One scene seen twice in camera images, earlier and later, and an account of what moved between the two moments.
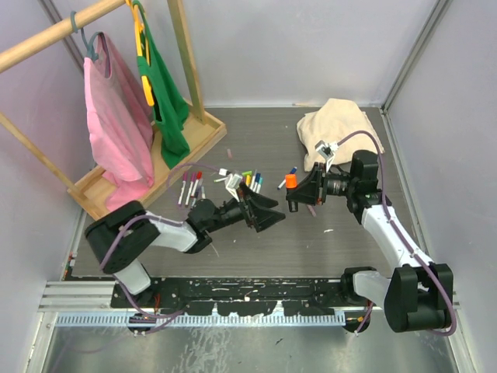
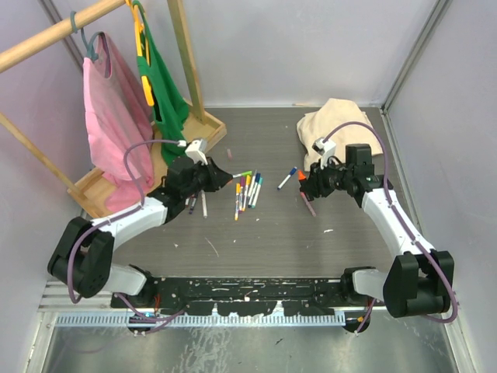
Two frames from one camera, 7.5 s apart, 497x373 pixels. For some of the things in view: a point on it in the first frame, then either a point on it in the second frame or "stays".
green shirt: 165,88 stays
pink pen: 311,210 stays
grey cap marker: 254,177 stays
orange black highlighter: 291,180 → 301,176
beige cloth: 335,119 stays
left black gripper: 261,218 → 217,178
